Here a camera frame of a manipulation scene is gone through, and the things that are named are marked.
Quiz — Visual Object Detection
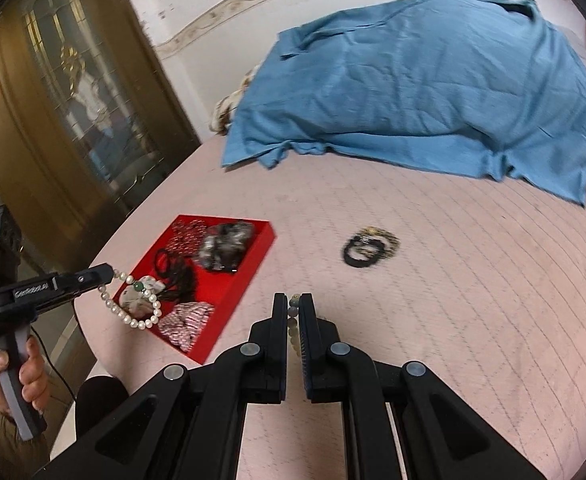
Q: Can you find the red tray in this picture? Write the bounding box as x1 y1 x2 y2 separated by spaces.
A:
113 215 277 366

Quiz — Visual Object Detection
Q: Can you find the white patterned scrunchie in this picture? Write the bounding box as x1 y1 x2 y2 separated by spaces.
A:
118 276 166 322

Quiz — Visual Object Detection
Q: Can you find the grey stone bead bracelet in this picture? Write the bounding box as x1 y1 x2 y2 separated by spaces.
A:
287 294 304 361

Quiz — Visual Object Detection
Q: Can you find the floral patterned pillow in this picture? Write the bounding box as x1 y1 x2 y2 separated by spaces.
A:
210 67 258 135

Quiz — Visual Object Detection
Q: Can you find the black tasselled hair tie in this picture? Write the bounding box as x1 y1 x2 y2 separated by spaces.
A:
153 247 204 306

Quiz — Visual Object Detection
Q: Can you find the black cable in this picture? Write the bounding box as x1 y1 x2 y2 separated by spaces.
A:
30 327 81 403

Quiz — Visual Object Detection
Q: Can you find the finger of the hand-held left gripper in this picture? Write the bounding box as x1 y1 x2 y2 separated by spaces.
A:
73 264 114 295

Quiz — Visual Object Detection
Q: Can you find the person's left hand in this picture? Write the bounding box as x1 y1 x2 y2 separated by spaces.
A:
0 335 50 418

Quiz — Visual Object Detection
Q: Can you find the red white-dotted scrunchie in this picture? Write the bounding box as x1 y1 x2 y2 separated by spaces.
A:
170 220 208 261

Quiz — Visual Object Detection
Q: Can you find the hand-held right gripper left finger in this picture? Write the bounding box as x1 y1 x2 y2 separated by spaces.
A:
33 292 290 480

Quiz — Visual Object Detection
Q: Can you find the brown glass panel door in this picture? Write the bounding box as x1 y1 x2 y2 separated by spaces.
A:
0 0 204 283

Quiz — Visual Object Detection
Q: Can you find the person's left forearm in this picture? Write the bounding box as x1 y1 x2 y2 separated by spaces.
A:
0 395 48 480

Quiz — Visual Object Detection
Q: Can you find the grey furry scrunchie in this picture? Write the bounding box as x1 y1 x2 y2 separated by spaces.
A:
196 220 258 275

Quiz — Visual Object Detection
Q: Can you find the pearl bracelet with green bead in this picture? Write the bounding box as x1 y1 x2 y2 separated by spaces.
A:
98 270 162 331

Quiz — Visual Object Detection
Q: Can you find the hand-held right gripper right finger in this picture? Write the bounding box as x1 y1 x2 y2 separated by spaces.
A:
298 292 548 480

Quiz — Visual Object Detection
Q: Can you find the red and white striped scrunchie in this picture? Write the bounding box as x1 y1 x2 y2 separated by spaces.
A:
158 302 216 353

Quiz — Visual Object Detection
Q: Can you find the gold beaded bracelet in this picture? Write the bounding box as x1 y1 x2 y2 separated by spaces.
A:
355 227 401 256

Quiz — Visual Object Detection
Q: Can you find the blue cloth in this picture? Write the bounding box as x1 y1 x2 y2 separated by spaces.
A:
221 0 586 207

